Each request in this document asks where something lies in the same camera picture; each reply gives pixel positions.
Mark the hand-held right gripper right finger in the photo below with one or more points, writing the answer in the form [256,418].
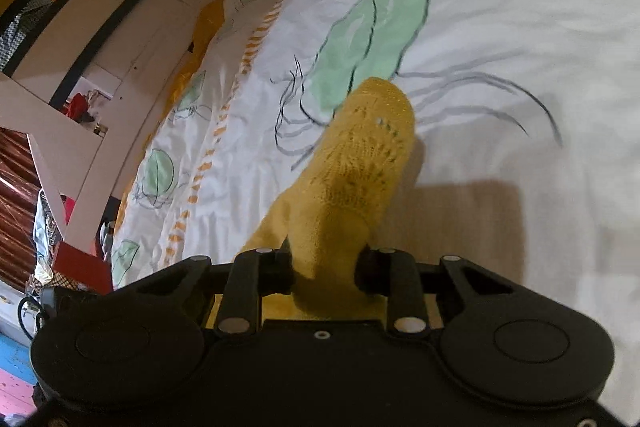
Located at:
[372,272]

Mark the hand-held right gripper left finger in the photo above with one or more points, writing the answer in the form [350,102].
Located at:
[277,274]

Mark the yellow knit sweater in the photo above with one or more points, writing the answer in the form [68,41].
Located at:
[350,167]

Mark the red box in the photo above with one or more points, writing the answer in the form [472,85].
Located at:
[82,267]

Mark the pale cloth pile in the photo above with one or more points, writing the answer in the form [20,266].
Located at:
[47,232]

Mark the brown striped curtain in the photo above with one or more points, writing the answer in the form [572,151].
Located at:
[15,207]

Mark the red cloth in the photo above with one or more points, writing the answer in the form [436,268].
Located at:
[82,109]

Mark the black white checkered cloth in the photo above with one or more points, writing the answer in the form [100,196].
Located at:
[20,32]

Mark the white leaf-print duvet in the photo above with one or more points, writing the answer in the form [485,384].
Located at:
[500,32]

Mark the wooden bed frame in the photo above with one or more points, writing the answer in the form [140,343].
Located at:
[165,22]

